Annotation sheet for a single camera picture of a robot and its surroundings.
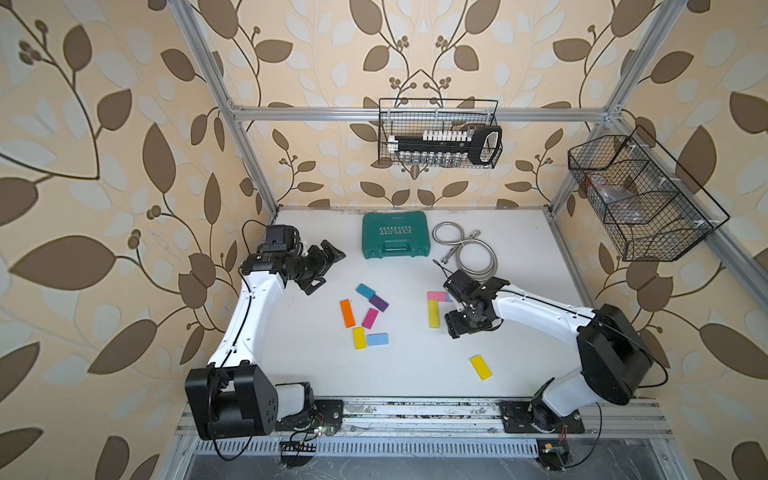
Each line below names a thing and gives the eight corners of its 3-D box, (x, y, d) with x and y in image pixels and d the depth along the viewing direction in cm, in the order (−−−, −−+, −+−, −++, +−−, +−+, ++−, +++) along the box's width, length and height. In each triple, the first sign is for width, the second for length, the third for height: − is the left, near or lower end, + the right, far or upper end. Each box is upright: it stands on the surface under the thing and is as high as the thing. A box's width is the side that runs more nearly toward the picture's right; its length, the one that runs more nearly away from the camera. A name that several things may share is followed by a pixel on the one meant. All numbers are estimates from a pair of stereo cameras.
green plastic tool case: (360, 259, 107) (359, 250, 103) (364, 218, 120) (363, 209, 116) (430, 259, 107) (431, 250, 103) (426, 218, 120) (427, 209, 116)
